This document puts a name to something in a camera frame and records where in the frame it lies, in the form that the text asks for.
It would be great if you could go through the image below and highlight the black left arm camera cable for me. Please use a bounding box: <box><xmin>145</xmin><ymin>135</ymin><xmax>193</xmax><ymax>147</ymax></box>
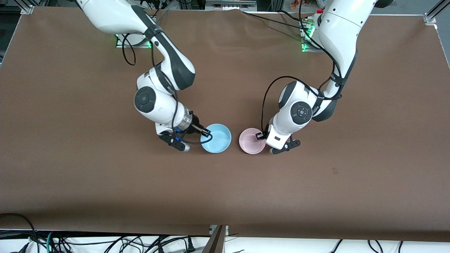
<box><xmin>261</xmin><ymin>0</ymin><xmax>344</xmax><ymax>132</ymax></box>

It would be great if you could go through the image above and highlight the silver aluminium frame bracket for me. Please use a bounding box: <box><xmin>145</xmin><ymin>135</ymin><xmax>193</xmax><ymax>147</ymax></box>
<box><xmin>423</xmin><ymin>0</ymin><xmax>450</xmax><ymax>25</ymax></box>

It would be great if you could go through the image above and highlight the thick black looped cable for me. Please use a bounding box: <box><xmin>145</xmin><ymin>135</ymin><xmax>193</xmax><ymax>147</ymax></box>
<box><xmin>0</xmin><ymin>213</ymin><xmax>39</xmax><ymax>253</ymax></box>

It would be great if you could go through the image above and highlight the silver aluminium frame profile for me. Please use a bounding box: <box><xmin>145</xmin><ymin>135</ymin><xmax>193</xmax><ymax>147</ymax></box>
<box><xmin>18</xmin><ymin>0</ymin><xmax>34</xmax><ymax>15</ymax></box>

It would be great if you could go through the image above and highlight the brown table cover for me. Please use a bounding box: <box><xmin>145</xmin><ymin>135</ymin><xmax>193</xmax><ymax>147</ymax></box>
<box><xmin>0</xmin><ymin>6</ymin><xmax>450</xmax><ymax>242</ymax></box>

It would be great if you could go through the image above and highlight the silver metal device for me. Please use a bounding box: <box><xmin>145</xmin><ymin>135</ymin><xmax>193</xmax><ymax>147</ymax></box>
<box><xmin>205</xmin><ymin>0</ymin><xmax>257</xmax><ymax>11</ymax></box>

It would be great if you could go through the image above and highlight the black cable to arm base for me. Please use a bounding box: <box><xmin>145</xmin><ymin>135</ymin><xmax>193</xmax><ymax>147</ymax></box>
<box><xmin>242</xmin><ymin>10</ymin><xmax>311</xmax><ymax>31</ymax></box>

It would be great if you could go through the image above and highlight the light blue bowl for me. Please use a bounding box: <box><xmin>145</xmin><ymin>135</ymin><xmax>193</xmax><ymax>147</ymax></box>
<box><xmin>200</xmin><ymin>123</ymin><xmax>232</xmax><ymax>154</ymax></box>

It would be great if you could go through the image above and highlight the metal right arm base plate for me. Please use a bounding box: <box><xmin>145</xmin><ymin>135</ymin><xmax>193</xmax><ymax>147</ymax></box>
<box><xmin>116</xmin><ymin>33</ymin><xmax>153</xmax><ymax>48</ymax></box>

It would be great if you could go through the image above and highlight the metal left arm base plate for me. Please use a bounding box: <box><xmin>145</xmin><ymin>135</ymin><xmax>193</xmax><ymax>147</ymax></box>
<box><xmin>301</xmin><ymin>19</ymin><xmax>324</xmax><ymax>53</ymax></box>

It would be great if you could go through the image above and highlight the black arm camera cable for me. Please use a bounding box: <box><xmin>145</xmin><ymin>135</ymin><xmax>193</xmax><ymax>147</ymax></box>
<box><xmin>261</xmin><ymin>0</ymin><xmax>344</xmax><ymax>132</ymax></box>
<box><xmin>121</xmin><ymin>32</ymin><xmax>212</xmax><ymax>145</ymax></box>

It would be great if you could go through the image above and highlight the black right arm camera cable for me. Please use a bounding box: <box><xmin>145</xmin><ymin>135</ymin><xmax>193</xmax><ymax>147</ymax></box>
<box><xmin>121</xmin><ymin>32</ymin><xmax>212</xmax><ymax>145</ymax></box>

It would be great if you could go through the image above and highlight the dark angled support post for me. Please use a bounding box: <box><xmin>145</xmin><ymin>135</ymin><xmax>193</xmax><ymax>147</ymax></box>
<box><xmin>202</xmin><ymin>225</ymin><xmax>229</xmax><ymax>253</ymax></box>

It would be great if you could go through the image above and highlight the pink bowl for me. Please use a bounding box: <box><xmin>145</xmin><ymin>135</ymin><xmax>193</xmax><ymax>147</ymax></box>
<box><xmin>239</xmin><ymin>128</ymin><xmax>267</xmax><ymax>155</ymax></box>

